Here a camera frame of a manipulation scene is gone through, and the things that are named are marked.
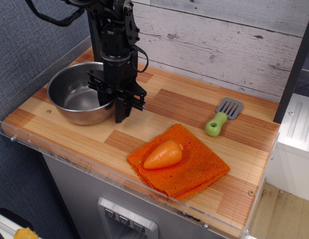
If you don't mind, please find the dark right vertical post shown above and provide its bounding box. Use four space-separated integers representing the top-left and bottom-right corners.
273 0 309 123

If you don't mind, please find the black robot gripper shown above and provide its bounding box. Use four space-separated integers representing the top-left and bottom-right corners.
87 59 147 123

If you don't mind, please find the yellow crumpled object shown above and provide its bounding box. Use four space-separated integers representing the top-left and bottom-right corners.
13 228 39 239

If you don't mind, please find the white toy sink unit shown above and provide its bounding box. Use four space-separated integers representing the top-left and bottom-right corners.
265 94 309 201

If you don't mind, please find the grey toy fridge cabinet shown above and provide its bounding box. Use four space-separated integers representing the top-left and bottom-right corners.
44 155 222 239

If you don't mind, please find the clear acrylic table guard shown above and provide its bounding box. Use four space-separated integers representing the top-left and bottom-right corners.
0 42 280 239

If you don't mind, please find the orange knitted cloth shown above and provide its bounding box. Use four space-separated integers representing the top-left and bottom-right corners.
127 124 230 201

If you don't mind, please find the grey spatula with green handle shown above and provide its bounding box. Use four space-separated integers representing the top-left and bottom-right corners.
205 97 243 136

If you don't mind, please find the orange plastic toy carrot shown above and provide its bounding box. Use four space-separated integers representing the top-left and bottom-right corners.
143 140 183 170

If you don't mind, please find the stainless steel pot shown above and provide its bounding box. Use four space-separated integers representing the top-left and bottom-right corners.
47 62 115 126

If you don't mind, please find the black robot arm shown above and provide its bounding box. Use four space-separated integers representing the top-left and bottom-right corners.
67 0 147 123

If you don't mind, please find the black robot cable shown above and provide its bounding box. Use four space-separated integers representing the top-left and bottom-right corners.
24 0 85 27

